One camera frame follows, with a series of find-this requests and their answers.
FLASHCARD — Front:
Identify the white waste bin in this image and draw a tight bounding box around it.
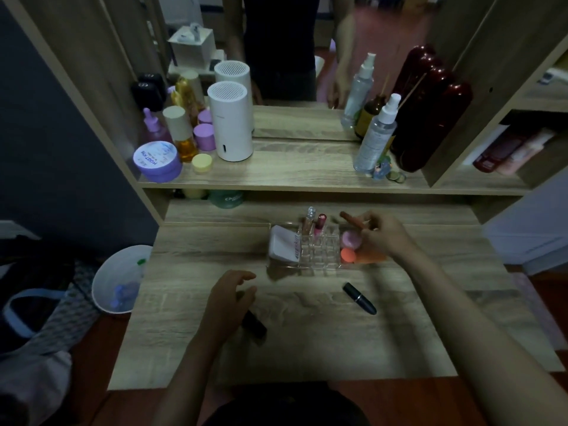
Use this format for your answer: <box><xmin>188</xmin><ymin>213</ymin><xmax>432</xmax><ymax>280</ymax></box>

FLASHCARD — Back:
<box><xmin>91</xmin><ymin>245</ymin><xmax>154</xmax><ymax>315</ymax></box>

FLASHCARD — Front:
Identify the light pink bottle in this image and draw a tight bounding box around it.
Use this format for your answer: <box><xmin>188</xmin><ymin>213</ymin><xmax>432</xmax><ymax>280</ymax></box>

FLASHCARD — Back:
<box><xmin>496</xmin><ymin>128</ymin><xmax>556</xmax><ymax>175</ymax></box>

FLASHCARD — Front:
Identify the white cabinet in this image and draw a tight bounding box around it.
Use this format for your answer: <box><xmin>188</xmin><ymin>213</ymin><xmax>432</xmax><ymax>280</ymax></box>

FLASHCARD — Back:
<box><xmin>481</xmin><ymin>168</ymin><xmax>568</xmax><ymax>277</ymax></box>

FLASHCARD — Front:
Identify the black jar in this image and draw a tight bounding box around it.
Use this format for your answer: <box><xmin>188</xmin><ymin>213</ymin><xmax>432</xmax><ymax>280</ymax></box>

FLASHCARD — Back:
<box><xmin>130</xmin><ymin>81</ymin><xmax>166</xmax><ymax>112</ymax></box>

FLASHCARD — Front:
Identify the amber bottle with beige cap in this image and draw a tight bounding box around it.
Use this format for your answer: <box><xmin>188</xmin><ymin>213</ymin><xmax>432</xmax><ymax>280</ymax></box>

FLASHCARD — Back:
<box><xmin>162</xmin><ymin>105</ymin><xmax>199</xmax><ymax>163</ymax></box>

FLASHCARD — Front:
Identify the golden perfume bottle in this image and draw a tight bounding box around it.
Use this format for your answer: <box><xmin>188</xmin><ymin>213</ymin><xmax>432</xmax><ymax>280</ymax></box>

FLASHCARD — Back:
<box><xmin>171</xmin><ymin>70</ymin><xmax>206</xmax><ymax>125</ymax></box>

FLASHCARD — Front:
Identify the red-brown lipstick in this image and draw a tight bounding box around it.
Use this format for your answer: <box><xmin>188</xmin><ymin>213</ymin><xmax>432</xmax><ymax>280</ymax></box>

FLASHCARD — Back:
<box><xmin>339</xmin><ymin>211</ymin><xmax>367</xmax><ymax>230</ymax></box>

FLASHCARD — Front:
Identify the person's left forearm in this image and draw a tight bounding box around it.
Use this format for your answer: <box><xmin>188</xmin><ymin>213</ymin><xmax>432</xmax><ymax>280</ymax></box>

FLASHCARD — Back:
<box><xmin>150</xmin><ymin>337</ymin><xmax>236</xmax><ymax>426</ymax></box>

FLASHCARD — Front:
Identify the person's right forearm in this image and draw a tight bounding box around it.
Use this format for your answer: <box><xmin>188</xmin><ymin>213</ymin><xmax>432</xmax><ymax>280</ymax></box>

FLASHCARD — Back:
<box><xmin>393</xmin><ymin>250</ymin><xmax>568</xmax><ymax>426</ymax></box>

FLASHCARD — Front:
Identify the wall mirror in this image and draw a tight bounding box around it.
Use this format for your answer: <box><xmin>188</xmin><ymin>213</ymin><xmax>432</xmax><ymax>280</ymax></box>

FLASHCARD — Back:
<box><xmin>95</xmin><ymin>0</ymin><xmax>502</xmax><ymax>142</ymax></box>

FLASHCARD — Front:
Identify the clear spray bottle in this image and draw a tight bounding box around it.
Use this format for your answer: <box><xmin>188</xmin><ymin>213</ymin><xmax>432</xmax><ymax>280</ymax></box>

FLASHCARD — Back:
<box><xmin>353</xmin><ymin>93</ymin><xmax>402</xmax><ymax>174</ymax></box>

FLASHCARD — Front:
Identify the black bag with blue strap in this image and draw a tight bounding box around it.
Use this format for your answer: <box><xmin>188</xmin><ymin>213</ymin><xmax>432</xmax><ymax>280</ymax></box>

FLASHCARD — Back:
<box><xmin>0</xmin><ymin>237</ymin><xmax>78</xmax><ymax>355</ymax></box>

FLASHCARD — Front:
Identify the person's right hand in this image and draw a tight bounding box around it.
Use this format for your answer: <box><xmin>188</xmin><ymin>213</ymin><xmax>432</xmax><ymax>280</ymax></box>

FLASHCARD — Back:
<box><xmin>351</xmin><ymin>211</ymin><xmax>419</xmax><ymax>265</ymax></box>

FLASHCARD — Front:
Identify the black lipstick tube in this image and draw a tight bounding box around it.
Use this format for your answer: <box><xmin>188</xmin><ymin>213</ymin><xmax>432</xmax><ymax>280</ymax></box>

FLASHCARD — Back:
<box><xmin>342</xmin><ymin>282</ymin><xmax>378</xmax><ymax>316</ymax></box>
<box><xmin>236</xmin><ymin>292</ymin><xmax>268</xmax><ymax>340</ymax></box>

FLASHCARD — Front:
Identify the person's black clothing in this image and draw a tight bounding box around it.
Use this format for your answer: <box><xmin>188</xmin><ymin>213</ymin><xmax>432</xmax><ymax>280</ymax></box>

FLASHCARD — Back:
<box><xmin>202</xmin><ymin>381</ymin><xmax>371</xmax><ymax>426</ymax></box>

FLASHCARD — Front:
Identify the grey cloth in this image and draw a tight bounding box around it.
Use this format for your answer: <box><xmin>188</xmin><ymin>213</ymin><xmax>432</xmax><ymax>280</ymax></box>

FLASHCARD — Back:
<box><xmin>0</xmin><ymin>348</ymin><xmax>74</xmax><ymax>426</ymax></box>

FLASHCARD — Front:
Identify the white compact case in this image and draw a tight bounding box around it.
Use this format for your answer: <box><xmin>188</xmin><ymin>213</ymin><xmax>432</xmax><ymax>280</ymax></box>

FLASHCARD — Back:
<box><xmin>268</xmin><ymin>225</ymin><xmax>303</xmax><ymax>262</ymax></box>

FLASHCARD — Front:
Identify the orange makeup sponge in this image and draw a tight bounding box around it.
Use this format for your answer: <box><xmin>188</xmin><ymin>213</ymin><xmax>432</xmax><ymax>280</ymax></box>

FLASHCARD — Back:
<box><xmin>340</xmin><ymin>247</ymin><xmax>387</xmax><ymax>266</ymax></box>

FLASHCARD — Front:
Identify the large purple cream jar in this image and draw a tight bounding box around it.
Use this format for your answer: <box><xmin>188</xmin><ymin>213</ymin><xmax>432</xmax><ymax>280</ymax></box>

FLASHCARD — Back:
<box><xmin>133</xmin><ymin>141</ymin><xmax>183</xmax><ymax>183</ymax></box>

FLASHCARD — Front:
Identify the wooden vanity shelf unit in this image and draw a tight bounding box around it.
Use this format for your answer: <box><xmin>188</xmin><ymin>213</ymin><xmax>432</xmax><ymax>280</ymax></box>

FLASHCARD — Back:
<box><xmin>0</xmin><ymin>0</ymin><xmax>568</xmax><ymax>227</ymax></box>

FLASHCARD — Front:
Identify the purple dropper bottle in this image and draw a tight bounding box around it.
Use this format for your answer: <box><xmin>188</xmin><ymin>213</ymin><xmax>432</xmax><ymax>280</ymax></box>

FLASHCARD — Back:
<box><xmin>141</xmin><ymin>107</ymin><xmax>173</xmax><ymax>144</ymax></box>

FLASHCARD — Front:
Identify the clear acrylic makeup organizer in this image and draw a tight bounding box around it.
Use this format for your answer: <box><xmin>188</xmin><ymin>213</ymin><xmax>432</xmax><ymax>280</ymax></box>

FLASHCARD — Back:
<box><xmin>266</xmin><ymin>221</ymin><xmax>388</xmax><ymax>276</ymax></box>

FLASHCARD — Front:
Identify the dark pink bottle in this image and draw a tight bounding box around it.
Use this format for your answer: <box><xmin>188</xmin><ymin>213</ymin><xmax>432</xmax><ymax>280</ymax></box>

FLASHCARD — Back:
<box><xmin>472</xmin><ymin>133</ymin><xmax>529</xmax><ymax>173</ymax></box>

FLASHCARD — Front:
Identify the person's left hand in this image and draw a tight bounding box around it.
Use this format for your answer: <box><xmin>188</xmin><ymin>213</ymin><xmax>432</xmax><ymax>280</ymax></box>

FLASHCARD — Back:
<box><xmin>199</xmin><ymin>270</ymin><xmax>259</xmax><ymax>347</ymax></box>

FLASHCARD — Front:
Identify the dark red glossy bottle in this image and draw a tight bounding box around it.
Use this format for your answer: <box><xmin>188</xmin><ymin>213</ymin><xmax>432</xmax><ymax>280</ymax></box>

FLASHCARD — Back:
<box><xmin>390</xmin><ymin>66</ymin><xmax>474</xmax><ymax>173</ymax></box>

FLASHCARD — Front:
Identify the white cylindrical humidifier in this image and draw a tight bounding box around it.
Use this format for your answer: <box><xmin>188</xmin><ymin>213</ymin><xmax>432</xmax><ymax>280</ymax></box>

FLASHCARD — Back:
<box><xmin>207</xmin><ymin>81</ymin><xmax>254</xmax><ymax>163</ymax></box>

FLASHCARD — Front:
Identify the green round jar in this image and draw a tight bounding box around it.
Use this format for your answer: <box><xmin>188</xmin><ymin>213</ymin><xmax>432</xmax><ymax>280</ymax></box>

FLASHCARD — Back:
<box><xmin>208</xmin><ymin>191</ymin><xmax>246</xmax><ymax>209</ymax></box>

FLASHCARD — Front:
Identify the purple trash wrapper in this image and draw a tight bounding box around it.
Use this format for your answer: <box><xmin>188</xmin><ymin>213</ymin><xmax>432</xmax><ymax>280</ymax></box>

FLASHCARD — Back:
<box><xmin>111</xmin><ymin>281</ymin><xmax>142</xmax><ymax>312</ymax></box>

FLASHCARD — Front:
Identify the amber reed diffuser bottle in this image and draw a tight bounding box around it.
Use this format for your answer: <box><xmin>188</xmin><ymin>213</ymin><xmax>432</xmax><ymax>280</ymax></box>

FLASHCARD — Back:
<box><xmin>355</xmin><ymin>74</ymin><xmax>427</xmax><ymax>141</ymax></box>

